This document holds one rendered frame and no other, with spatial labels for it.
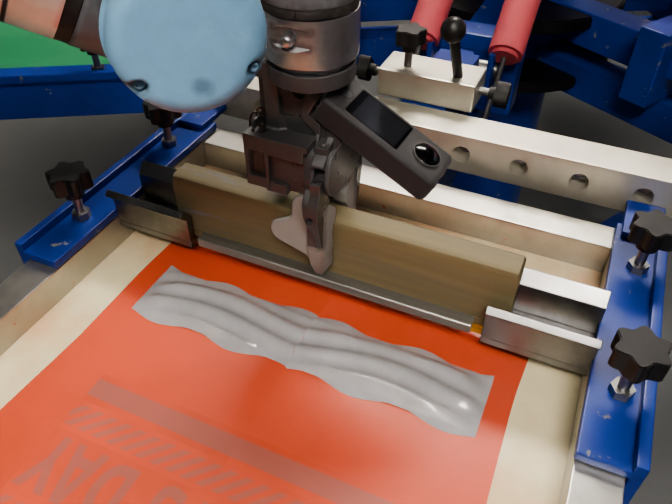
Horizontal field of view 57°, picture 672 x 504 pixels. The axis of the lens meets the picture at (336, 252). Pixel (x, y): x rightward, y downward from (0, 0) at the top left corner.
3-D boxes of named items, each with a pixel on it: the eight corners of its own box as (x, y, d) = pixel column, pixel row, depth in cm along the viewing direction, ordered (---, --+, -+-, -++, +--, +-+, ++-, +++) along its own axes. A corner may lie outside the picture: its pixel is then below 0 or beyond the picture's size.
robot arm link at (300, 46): (375, -7, 48) (331, 32, 42) (373, 50, 51) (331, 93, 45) (289, -21, 50) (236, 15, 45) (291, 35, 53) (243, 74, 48)
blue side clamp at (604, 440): (620, 516, 49) (650, 472, 44) (556, 492, 51) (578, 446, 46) (647, 275, 69) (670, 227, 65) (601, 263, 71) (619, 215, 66)
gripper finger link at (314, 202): (319, 228, 59) (324, 144, 55) (336, 233, 59) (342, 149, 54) (297, 252, 56) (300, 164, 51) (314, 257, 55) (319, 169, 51)
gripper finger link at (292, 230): (279, 259, 63) (281, 177, 58) (332, 275, 61) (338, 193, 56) (264, 274, 61) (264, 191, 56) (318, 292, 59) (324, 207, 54)
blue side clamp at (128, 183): (71, 305, 66) (51, 256, 61) (35, 291, 68) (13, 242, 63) (222, 161, 86) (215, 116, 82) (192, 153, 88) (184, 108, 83)
